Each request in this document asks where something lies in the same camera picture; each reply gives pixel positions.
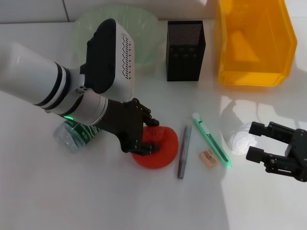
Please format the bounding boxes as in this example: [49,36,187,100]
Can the beige eraser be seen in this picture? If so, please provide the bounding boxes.
[199,149,219,170]

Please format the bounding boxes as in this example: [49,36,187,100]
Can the clear green-label water bottle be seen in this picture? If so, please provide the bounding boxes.
[53,118,101,154]

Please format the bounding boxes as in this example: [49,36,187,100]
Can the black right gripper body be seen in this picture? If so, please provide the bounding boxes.
[285,129,307,183]

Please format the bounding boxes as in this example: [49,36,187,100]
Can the white plastic wrap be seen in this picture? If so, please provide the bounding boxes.
[225,121,260,156]

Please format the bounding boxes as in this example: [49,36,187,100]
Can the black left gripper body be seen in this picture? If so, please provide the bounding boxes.
[99,97,144,154]

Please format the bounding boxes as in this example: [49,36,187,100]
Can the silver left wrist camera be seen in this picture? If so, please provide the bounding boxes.
[80,18,135,100]

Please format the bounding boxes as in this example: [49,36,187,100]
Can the yellow plastic bin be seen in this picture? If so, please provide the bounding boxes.
[214,0,298,87]

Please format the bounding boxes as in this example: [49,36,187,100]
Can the grey pen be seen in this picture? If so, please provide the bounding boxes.
[177,122,192,180]

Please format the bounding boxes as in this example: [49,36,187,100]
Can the red-orange fruit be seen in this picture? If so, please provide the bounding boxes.
[131,126,179,170]

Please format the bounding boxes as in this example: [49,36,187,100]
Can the black mesh pen holder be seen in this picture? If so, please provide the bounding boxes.
[165,20,206,82]

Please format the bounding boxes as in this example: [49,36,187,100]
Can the green utility knife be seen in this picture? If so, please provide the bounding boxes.
[191,112,233,168]

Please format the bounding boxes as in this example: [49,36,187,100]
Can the translucent green fruit plate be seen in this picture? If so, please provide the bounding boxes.
[73,6,160,75]

